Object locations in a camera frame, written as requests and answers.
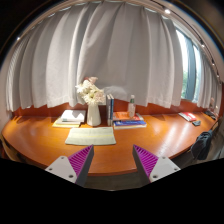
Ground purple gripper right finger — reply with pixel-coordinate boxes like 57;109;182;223
133;145;180;183

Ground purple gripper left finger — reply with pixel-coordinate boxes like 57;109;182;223
46;145;94;186

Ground pale green folded towel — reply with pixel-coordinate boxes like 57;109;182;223
65;127;116;146

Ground black bag on chair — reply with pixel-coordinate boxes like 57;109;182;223
191;131;213;160

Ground white book stack left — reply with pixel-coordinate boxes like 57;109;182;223
53;110;86;128

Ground white ribbed vase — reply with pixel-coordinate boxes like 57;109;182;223
87;104;101;126

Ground blue flat book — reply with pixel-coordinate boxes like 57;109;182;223
114;120;147;129

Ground red book far right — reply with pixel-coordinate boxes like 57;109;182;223
179;112;197;122

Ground small dark object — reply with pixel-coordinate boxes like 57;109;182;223
192;120;201;126

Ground orange flat book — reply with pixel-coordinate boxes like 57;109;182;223
113;112;143;121

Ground clear plastic water bottle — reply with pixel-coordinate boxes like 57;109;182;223
128;95;136;118

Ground white flower bouquet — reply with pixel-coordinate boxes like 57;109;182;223
76;77;105;105

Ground upright blue grey books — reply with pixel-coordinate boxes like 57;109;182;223
106;94;114;126

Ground white right curtain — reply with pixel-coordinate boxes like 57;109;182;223
197;53;222;113

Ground white curtain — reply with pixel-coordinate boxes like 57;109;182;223
197;53;222;113
6;2;183;111

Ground window with frame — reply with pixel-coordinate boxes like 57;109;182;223
176;29;201;103

